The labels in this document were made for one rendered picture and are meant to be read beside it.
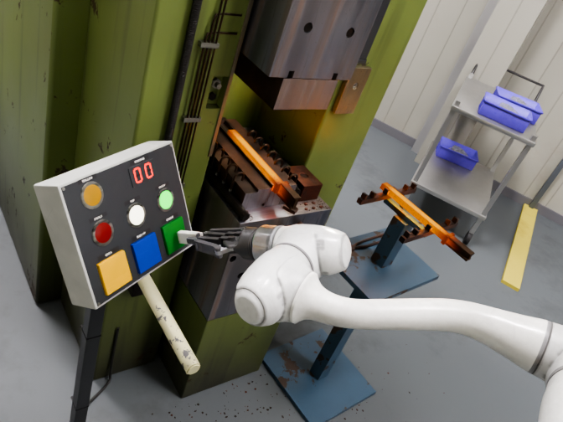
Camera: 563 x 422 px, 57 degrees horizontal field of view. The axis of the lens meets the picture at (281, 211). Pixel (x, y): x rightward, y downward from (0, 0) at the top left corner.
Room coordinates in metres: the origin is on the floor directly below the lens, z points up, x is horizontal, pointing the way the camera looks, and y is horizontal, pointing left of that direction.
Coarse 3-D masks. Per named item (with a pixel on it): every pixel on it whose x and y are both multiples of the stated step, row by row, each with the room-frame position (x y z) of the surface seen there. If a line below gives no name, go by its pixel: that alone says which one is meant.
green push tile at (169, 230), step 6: (180, 216) 1.04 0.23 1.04; (174, 222) 1.01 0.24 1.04; (180, 222) 1.03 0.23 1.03; (162, 228) 0.97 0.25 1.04; (168, 228) 0.99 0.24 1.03; (174, 228) 1.00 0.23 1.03; (180, 228) 1.02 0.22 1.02; (162, 234) 0.97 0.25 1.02; (168, 234) 0.98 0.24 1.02; (174, 234) 1.00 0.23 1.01; (168, 240) 0.97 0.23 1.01; (174, 240) 0.99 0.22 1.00; (168, 246) 0.97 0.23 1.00; (174, 246) 0.98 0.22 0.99; (180, 246) 1.00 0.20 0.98; (168, 252) 0.96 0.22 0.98
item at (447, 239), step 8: (384, 184) 1.71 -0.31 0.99; (392, 192) 1.68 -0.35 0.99; (400, 200) 1.65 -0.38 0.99; (408, 200) 1.66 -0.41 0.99; (408, 208) 1.62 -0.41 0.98; (416, 208) 1.62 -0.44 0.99; (416, 216) 1.60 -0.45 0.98; (424, 216) 1.59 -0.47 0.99; (424, 224) 1.57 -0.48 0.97; (432, 224) 1.56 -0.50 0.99; (432, 232) 1.55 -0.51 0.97; (440, 232) 1.53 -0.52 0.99; (448, 240) 1.52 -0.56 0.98; (456, 240) 1.51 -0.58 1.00; (456, 248) 1.50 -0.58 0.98; (464, 248) 1.48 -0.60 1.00; (464, 256) 1.47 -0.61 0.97
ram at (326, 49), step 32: (256, 0) 1.40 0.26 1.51; (288, 0) 1.31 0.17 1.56; (320, 0) 1.36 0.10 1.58; (352, 0) 1.44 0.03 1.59; (256, 32) 1.37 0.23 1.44; (288, 32) 1.32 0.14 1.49; (320, 32) 1.39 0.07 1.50; (352, 32) 1.47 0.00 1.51; (256, 64) 1.35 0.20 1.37; (288, 64) 1.34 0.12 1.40; (320, 64) 1.42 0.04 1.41; (352, 64) 1.50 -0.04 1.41
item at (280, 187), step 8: (232, 136) 1.62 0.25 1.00; (240, 136) 1.62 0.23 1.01; (240, 144) 1.58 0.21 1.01; (248, 144) 1.59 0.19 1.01; (248, 152) 1.54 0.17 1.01; (256, 152) 1.56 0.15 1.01; (256, 160) 1.51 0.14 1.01; (264, 168) 1.47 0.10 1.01; (272, 176) 1.45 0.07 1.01; (280, 184) 1.41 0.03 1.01; (288, 184) 1.42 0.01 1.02; (280, 192) 1.41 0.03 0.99; (288, 192) 1.38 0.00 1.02; (296, 192) 1.39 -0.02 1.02; (288, 200) 1.38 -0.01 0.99; (296, 200) 1.36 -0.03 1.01
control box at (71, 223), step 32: (128, 160) 0.96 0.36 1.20; (160, 160) 1.05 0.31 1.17; (64, 192) 0.79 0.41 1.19; (128, 192) 0.93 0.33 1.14; (160, 192) 1.01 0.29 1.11; (64, 224) 0.77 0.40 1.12; (96, 224) 0.82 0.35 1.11; (128, 224) 0.89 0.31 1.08; (160, 224) 0.98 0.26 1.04; (64, 256) 0.77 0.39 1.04; (96, 256) 0.79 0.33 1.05; (128, 256) 0.86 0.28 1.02; (96, 288) 0.76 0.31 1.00
